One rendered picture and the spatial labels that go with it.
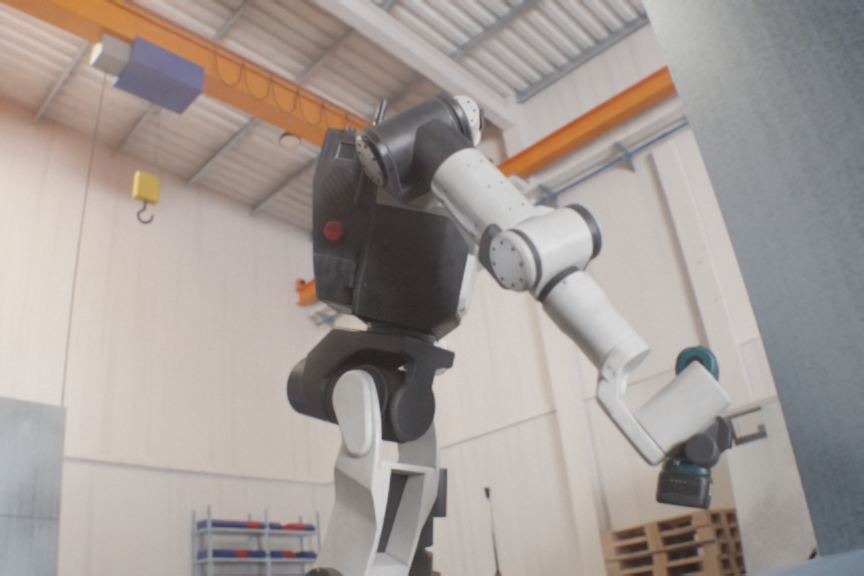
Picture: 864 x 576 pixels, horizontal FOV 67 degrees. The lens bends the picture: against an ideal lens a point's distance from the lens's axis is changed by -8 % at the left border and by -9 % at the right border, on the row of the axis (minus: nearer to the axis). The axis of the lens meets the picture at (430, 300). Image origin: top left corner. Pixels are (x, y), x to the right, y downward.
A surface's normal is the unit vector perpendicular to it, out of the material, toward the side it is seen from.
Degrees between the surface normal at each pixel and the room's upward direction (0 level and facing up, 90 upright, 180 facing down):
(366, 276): 114
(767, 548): 78
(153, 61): 90
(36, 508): 90
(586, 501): 90
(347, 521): 90
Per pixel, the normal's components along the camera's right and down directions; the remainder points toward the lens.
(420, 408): 0.74, 0.06
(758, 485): -0.66, -0.44
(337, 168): -0.10, -0.18
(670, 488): -0.43, -0.28
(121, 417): 0.72, -0.36
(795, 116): -0.69, -0.23
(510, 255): -0.82, 0.36
